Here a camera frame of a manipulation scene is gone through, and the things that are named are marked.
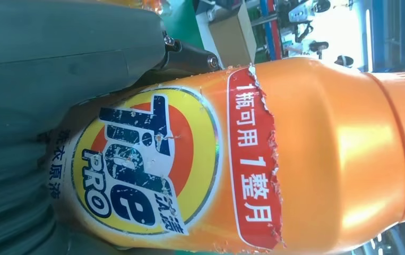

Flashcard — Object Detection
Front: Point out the closed cardboard box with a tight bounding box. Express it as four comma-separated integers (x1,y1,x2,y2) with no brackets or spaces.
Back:
207,3,258,69

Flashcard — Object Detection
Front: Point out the person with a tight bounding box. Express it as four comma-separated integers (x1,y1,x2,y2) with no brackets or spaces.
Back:
283,39,330,57
334,54,355,68

